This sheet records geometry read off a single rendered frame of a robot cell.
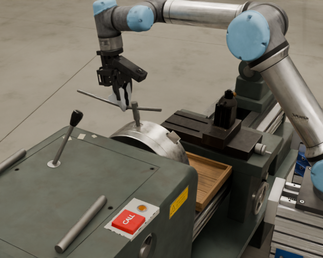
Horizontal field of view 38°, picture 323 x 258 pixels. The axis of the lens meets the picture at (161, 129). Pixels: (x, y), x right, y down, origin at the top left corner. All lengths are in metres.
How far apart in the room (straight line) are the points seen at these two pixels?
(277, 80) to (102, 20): 0.57
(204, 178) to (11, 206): 0.95
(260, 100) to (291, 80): 1.37
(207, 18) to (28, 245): 0.80
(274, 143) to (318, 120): 0.95
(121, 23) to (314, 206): 0.78
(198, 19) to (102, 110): 3.03
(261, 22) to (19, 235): 0.76
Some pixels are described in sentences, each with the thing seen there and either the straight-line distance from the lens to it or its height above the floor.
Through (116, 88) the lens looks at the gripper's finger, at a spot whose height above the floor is 1.38.
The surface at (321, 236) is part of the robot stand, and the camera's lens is 1.57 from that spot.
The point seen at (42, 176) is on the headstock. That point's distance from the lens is 1.34.
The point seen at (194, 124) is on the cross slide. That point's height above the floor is 0.97.
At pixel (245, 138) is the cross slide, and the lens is 2.12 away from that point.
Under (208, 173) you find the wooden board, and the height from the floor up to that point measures 0.88.
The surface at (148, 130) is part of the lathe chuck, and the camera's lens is 1.57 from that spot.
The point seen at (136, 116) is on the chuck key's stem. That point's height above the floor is 1.27.
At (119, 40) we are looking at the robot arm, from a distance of 1.52.
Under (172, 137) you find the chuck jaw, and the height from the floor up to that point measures 1.21.
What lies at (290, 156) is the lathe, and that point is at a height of 0.54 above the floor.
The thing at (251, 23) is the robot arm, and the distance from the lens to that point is 1.21.
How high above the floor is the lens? 2.01
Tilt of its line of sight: 29 degrees down
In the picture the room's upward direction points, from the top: 3 degrees clockwise
